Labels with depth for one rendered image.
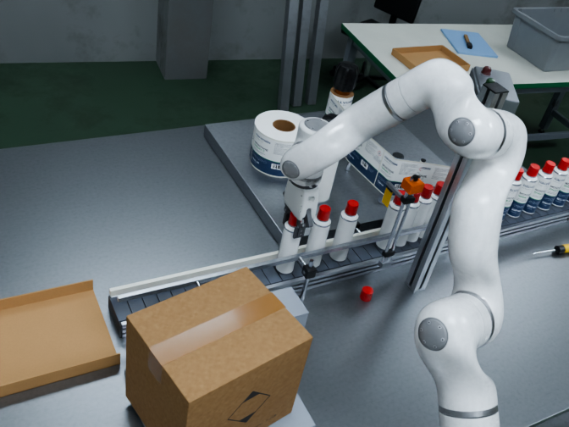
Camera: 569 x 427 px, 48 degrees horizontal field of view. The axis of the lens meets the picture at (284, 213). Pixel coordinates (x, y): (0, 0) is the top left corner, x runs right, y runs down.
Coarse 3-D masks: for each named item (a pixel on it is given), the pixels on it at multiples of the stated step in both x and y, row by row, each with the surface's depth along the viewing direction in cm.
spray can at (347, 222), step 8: (352, 200) 176; (352, 208) 174; (344, 216) 177; (352, 216) 176; (344, 224) 177; (352, 224) 177; (336, 232) 181; (344, 232) 179; (352, 232) 180; (336, 240) 182; (344, 240) 180; (336, 256) 184; (344, 256) 185
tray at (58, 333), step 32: (64, 288) 163; (0, 320) 156; (32, 320) 157; (64, 320) 159; (96, 320) 160; (0, 352) 149; (32, 352) 150; (64, 352) 151; (96, 352) 153; (0, 384) 142; (32, 384) 142
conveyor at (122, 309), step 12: (564, 204) 231; (528, 216) 221; (540, 216) 222; (420, 240) 200; (348, 252) 190; (360, 252) 191; (372, 252) 192; (396, 252) 194; (300, 264) 182; (324, 264) 184; (336, 264) 185; (348, 264) 186; (264, 276) 176; (276, 276) 177; (288, 276) 178; (300, 276) 179; (180, 288) 168; (192, 288) 168; (132, 300) 162; (144, 300) 162; (156, 300) 163; (120, 312) 158; (132, 312) 159
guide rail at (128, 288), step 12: (276, 252) 179; (300, 252) 184; (216, 264) 172; (228, 264) 173; (240, 264) 175; (168, 276) 165; (180, 276) 167; (192, 276) 169; (120, 288) 159; (132, 288) 161; (144, 288) 163
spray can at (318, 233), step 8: (320, 208) 171; (328, 208) 171; (320, 216) 171; (328, 216) 172; (320, 224) 172; (328, 224) 173; (312, 232) 175; (320, 232) 173; (328, 232) 175; (312, 240) 176; (320, 240) 175; (312, 248) 177; (320, 248) 177; (320, 256) 180
